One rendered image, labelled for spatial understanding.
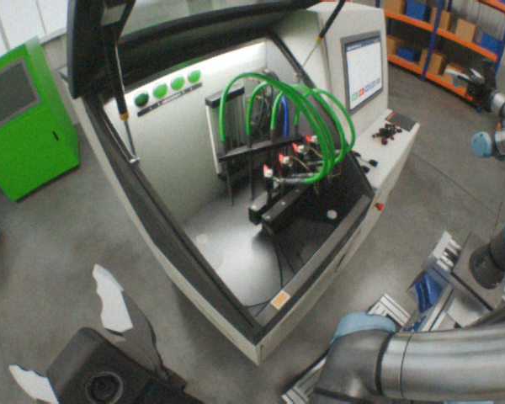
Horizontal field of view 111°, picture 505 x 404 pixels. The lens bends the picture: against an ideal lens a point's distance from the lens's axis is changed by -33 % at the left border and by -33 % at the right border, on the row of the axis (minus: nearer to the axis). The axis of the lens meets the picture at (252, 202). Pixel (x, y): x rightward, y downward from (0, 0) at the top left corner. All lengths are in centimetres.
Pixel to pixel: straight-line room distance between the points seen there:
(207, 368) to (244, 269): 92
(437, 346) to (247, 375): 146
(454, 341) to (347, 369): 12
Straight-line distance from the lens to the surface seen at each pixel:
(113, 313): 25
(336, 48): 102
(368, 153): 120
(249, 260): 94
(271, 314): 74
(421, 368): 27
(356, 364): 30
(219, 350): 170
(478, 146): 85
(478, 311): 103
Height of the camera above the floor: 166
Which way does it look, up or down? 49 degrees down
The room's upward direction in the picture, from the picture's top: 3 degrees counter-clockwise
